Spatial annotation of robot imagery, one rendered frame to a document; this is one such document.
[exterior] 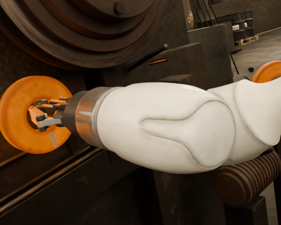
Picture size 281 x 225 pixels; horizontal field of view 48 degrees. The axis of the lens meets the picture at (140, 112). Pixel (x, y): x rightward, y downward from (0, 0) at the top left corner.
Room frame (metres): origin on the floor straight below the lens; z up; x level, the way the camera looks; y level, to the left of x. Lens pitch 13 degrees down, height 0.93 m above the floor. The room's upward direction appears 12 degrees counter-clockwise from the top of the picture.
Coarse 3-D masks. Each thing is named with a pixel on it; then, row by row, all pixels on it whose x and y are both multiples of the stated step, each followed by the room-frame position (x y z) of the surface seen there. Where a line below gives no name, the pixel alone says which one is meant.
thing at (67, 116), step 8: (72, 96) 0.47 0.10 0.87; (80, 96) 0.46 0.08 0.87; (72, 104) 0.46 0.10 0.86; (56, 112) 0.49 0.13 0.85; (64, 112) 0.46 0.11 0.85; (72, 112) 0.45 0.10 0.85; (64, 120) 0.46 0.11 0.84; (72, 120) 0.44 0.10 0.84; (72, 128) 0.45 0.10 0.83; (80, 136) 0.45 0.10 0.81
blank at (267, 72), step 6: (264, 66) 0.93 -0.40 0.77; (270, 66) 0.92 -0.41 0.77; (276, 66) 0.92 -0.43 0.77; (258, 72) 0.93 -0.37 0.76; (264, 72) 0.92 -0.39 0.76; (270, 72) 0.92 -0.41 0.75; (276, 72) 0.92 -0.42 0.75; (252, 78) 0.95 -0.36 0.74; (258, 78) 0.92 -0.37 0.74; (264, 78) 0.92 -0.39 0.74; (270, 78) 0.92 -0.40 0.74
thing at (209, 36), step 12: (192, 36) 3.32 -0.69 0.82; (204, 36) 3.29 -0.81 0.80; (216, 36) 3.31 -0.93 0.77; (204, 48) 3.29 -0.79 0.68; (216, 48) 3.30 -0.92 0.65; (228, 48) 3.45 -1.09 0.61; (216, 60) 3.29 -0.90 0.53; (228, 60) 3.39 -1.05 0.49; (216, 72) 3.29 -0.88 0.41; (228, 72) 3.36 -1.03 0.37; (216, 84) 3.29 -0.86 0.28
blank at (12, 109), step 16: (32, 80) 0.60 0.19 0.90; (48, 80) 0.62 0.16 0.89; (16, 96) 0.57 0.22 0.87; (32, 96) 0.59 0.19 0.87; (48, 96) 0.62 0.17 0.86; (64, 96) 0.64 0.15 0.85; (0, 112) 0.56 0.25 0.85; (16, 112) 0.57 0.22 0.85; (0, 128) 0.57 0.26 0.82; (16, 128) 0.57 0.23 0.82; (32, 128) 0.59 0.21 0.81; (48, 128) 0.62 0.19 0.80; (64, 128) 0.63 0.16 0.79; (16, 144) 0.56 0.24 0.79; (32, 144) 0.58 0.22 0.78; (48, 144) 0.60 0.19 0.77
